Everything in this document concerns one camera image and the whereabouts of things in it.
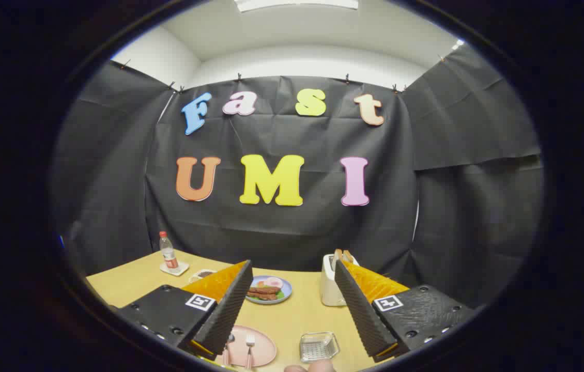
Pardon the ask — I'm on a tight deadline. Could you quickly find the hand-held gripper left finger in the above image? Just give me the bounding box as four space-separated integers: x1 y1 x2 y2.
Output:
116 260 254 361

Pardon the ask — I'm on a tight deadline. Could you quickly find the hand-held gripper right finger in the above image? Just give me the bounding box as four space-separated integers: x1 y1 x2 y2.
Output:
334 259 476 362

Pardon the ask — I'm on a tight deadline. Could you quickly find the spoon with checked handle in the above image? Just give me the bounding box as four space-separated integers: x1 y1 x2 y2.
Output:
222 333 236 366

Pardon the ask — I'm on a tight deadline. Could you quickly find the white toaster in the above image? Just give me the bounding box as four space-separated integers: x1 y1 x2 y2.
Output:
320 253 360 307

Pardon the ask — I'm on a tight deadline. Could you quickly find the pink round plate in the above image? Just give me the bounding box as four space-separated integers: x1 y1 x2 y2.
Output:
214 325 277 368

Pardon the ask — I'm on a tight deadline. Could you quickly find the blue oval plate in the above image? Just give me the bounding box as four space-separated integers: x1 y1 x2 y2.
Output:
245 275 293 305

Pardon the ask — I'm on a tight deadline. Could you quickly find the white square coaster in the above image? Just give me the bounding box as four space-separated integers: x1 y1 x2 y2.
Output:
160 261 190 276

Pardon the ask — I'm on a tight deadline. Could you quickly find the clear plastic bottle red label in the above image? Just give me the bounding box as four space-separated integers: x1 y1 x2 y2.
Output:
159 231 180 273

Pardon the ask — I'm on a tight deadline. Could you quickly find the ceiling light panel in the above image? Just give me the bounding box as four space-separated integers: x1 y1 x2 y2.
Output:
234 0 360 12

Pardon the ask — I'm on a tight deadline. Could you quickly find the metal wire cutlery basket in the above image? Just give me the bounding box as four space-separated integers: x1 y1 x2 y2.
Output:
300 332 340 363

